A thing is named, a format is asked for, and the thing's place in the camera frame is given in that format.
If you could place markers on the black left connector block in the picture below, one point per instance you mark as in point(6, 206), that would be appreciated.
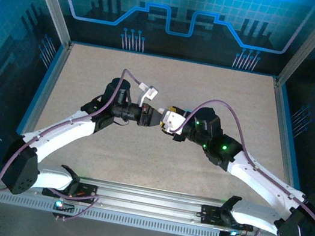
point(63, 208)

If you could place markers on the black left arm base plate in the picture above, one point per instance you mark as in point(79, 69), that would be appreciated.
point(86, 192)

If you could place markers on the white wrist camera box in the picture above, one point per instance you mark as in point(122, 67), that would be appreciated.
point(173, 122)
point(152, 92)

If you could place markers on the aluminium table side rail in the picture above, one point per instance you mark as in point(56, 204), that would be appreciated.
point(287, 132)
point(46, 89)

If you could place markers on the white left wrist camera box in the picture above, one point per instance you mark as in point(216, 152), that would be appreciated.
point(152, 92)

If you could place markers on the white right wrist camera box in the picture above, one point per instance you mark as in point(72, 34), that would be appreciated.
point(173, 122)

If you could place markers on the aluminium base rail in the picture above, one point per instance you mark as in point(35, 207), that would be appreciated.
point(146, 200)

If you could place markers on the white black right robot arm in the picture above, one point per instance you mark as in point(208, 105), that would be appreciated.
point(259, 182)

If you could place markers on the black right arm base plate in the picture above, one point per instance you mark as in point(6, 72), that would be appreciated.
point(210, 216)

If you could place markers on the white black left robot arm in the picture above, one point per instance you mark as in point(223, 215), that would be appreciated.
point(57, 134)

